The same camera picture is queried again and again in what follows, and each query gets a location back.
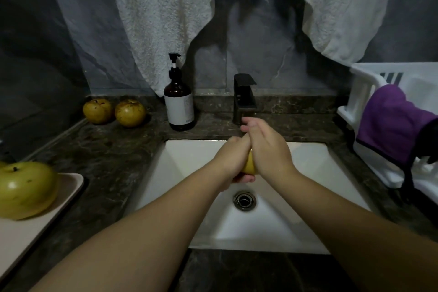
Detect spotted yellow apple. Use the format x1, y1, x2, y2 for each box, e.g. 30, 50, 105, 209
0, 161, 59, 221
244, 150, 257, 176

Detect white sink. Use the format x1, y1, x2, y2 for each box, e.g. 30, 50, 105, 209
133, 139, 374, 255

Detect metal sink drain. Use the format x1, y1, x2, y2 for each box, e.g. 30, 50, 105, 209
233, 190, 258, 212

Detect white hanging towel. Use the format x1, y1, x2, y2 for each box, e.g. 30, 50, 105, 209
96, 0, 398, 95

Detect person's left hand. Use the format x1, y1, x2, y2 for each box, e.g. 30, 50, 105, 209
209, 134, 256, 188

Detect white plastic basket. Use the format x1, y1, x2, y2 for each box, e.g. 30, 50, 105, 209
337, 63, 438, 203

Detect group of yellow apples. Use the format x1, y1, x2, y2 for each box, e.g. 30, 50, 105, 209
82, 97, 147, 128

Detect purple cloth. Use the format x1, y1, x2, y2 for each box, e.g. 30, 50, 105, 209
356, 83, 438, 168

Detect black faucet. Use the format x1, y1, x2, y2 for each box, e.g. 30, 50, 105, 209
233, 73, 258, 124

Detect beige plastic tray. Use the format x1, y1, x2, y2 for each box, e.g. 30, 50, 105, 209
0, 172, 85, 279

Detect person's right hand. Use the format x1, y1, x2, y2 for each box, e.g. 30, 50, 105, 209
240, 116, 300, 188

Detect dark soap pump bottle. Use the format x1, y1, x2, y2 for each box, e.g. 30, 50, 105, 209
163, 53, 197, 132

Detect person's right forearm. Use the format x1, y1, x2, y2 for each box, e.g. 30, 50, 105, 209
282, 167, 438, 292

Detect person's left forearm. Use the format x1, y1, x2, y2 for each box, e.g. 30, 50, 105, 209
31, 167, 223, 292

